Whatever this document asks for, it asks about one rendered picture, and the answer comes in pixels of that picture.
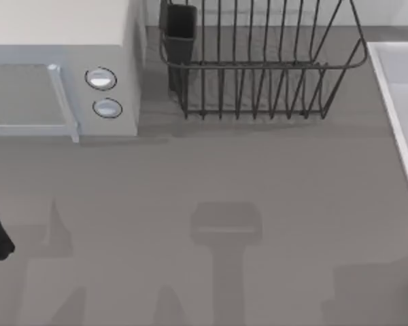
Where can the black cutlery holder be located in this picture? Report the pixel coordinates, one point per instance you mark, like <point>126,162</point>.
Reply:
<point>178,37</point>

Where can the glass microwave door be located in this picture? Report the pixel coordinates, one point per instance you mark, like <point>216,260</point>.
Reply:
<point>24,98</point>

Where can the pale microwave oven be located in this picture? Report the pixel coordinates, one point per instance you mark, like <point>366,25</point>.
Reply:
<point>98,30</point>

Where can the round silver microwave knob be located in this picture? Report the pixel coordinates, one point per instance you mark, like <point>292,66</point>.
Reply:
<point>100,78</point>
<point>107,108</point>

